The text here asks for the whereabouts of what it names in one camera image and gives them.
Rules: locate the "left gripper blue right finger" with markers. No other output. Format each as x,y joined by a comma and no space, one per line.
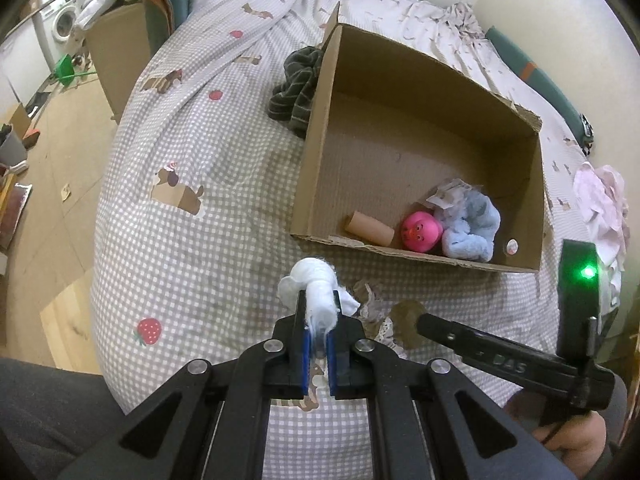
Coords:
332,346

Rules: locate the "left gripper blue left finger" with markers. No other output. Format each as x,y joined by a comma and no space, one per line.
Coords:
305,343

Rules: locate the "white knotted sock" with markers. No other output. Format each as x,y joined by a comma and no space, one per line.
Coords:
324,295

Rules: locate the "plastic bag with white item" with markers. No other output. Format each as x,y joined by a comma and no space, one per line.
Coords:
450,193

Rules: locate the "right hand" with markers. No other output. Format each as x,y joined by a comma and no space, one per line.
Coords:
580,441

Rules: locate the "beige cardboard tube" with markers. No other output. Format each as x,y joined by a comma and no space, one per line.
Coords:
369,229

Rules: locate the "pink rubber duck toy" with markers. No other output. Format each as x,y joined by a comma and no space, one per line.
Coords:
420,232

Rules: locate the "checkered bed cover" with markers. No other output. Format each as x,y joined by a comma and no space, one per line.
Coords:
192,239

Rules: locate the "light blue fluffy towel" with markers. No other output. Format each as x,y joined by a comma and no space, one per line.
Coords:
469,228

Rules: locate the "pink white clothing pile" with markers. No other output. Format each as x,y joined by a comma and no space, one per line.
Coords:
601,200

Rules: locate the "brown cardboard box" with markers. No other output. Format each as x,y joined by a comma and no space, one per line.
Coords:
389,123

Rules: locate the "dark striped cloth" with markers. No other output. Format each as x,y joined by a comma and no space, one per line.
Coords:
291,100

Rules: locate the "teal orange pillow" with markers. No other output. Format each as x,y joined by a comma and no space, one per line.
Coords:
523,66

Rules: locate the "large brown side box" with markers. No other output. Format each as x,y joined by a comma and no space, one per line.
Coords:
119,48

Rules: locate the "green dustpan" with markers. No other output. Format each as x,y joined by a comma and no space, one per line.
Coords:
65,70

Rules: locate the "white washing machine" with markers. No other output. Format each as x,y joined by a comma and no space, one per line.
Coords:
53,25

